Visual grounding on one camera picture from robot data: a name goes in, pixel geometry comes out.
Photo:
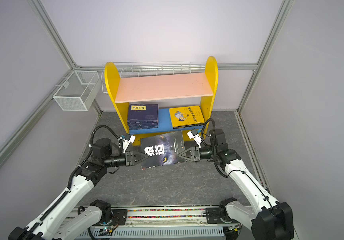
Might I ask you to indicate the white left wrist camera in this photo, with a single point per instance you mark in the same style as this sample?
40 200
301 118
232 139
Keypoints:
125 141

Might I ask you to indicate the black book orange title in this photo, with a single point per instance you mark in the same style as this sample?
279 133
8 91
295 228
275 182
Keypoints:
189 126

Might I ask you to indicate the white mesh basket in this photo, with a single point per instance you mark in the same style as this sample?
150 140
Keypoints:
78 91

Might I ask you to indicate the black wolf cover book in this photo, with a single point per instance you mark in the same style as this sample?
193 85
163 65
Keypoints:
163 150

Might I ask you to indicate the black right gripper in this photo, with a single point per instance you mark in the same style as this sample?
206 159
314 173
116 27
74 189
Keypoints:
189 158

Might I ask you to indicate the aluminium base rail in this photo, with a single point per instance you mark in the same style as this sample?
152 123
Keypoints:
166 222

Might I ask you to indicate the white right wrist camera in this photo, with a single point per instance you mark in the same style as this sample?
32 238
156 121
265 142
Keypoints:
195 135

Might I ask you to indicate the yellow wooden bookshelf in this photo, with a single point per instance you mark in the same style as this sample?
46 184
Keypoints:
148 89

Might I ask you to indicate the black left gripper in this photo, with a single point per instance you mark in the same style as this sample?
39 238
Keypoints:
135 162

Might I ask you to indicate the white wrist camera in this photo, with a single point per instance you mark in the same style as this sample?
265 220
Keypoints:
125 141
195 135

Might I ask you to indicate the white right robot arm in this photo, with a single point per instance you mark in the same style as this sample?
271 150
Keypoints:
243 186

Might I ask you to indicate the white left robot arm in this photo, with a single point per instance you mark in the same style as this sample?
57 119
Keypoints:
70 192

